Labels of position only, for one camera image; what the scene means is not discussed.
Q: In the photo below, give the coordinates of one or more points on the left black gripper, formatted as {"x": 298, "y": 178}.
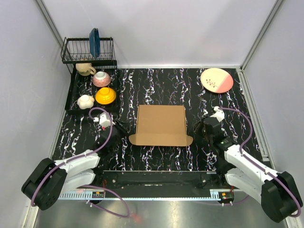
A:
{"x": 123, "y": 129}

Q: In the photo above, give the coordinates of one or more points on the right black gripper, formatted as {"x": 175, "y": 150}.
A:
{"x": 197, "y": 126}

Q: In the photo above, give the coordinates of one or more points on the brown cardboard box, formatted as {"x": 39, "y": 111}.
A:
{"x": 161, "y": 125}

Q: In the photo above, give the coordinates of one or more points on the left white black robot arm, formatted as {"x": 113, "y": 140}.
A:
{"x": 50, "y": 179}

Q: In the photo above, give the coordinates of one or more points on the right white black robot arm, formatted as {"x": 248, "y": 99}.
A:
{"x": 276, "y": 192}

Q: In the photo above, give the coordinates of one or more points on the yellow ribbed bowl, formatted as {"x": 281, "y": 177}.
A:
{"x": 105, "y": 96}

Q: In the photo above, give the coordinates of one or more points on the white flower shaped cup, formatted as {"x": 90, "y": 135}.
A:
{"x": 85, "y": 102}

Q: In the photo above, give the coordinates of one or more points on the black tray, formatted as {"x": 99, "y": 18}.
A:
{"x": 83, "y": 85}

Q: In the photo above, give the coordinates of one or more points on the pink cream round plate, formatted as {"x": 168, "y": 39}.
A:
{"x": 216, "y": 80}

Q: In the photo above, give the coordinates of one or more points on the pink patterned bowl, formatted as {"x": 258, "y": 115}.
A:
{"x": 101, "y": 79}

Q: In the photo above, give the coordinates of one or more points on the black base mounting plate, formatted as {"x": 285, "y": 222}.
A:
{"x": 161, "y": 184}

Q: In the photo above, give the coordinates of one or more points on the beige mug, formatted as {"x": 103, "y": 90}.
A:
{"x": 85, "y": 69}

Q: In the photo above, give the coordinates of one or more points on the blue plate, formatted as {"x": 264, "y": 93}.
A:
{"x": 94, "y": 43}

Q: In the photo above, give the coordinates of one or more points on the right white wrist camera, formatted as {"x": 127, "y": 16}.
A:
{"x": 218, "y": 114}

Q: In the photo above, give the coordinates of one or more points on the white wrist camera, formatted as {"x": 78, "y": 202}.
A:
{"x": 103, "y": 120}
{"x": 218, "y": 114}

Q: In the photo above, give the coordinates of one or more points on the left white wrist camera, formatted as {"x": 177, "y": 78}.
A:
{"x": 103, "y": 120}

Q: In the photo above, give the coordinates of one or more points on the black wire dish rack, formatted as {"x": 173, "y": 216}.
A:
{"x": 77, "y": 50}

